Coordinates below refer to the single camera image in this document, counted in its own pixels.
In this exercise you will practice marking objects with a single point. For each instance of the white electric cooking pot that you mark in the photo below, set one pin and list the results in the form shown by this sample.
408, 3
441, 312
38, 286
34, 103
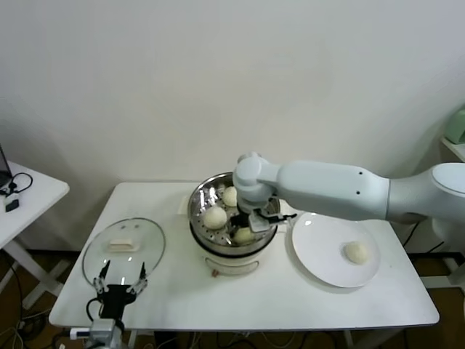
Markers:
232, 267

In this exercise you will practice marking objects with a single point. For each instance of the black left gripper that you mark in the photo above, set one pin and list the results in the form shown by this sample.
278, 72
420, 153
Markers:
112, 300

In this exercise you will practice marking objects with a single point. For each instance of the white shelf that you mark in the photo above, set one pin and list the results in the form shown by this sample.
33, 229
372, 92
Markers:
454, 147

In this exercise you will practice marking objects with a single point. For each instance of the stainless steel steamer basket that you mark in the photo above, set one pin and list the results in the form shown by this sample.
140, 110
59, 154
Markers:
200, 203

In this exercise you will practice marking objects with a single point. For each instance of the pale green appliance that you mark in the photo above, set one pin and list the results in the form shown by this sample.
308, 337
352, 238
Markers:
457, 125

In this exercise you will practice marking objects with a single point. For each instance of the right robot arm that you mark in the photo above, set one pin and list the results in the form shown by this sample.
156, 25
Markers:
327, 189

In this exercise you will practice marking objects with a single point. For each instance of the white folding side table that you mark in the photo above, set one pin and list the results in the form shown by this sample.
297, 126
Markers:
40, 196

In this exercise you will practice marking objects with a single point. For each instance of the glass pot lid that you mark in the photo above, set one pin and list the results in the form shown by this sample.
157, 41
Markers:
145, 236

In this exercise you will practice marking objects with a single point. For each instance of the white steamed baozi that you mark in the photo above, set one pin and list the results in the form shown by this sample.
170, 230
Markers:
356, 252
229, 197
244, 236
214, 218

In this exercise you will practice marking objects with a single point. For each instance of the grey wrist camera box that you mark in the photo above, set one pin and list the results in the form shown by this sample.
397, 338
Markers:
259, 223

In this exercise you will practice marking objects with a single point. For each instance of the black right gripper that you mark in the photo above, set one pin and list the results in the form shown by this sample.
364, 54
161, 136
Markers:
244, 218

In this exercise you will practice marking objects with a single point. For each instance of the white round plate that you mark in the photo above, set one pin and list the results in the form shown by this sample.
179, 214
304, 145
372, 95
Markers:
319, 247

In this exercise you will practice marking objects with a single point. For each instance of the black computer mouse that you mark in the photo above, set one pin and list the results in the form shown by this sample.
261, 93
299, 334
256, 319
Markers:
12, 206

